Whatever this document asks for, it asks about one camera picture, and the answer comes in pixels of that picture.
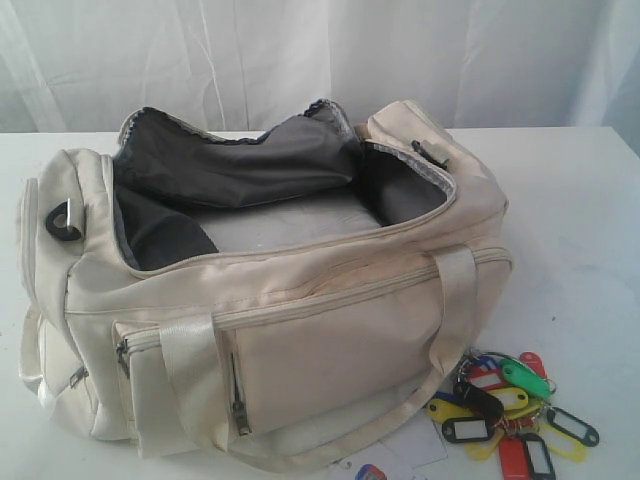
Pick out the cream fabric duffel bag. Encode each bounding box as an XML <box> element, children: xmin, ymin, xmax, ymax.
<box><xmin>17</xmin><ymin>99</ymin><xmax>512</xmax><ymax>472</ymax></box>

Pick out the colourful key tag bunch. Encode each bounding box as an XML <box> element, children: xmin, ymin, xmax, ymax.
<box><xmin>425</xmin><ymin>350</ymin><xmax>600</xmax><ymax>479</ymax></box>

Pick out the white paper card with logo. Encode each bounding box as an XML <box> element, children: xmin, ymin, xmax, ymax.
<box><xmin>328</xmin><ymin>409</ymin><xmax>447</xmax><ymax>480</ymax></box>

